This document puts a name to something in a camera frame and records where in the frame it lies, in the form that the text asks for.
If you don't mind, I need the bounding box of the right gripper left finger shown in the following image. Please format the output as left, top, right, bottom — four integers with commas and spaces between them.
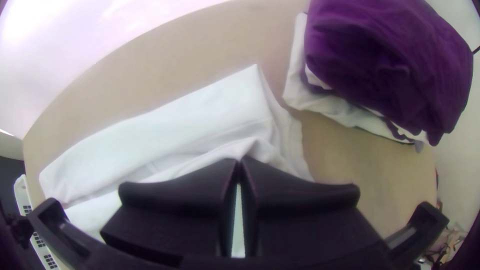
100, 158, 240, 264

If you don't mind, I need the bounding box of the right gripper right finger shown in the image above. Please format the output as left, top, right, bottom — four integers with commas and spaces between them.
241, 156, 388, 260

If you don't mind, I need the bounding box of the white t-shirt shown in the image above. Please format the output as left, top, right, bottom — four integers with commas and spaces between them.
39, 63, 315, 260

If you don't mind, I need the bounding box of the white laundry basket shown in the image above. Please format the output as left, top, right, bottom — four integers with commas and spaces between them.
14, 174, 62, 270

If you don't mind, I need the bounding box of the pile of folded clothes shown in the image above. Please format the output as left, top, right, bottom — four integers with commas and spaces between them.
281, 0, 474, 153

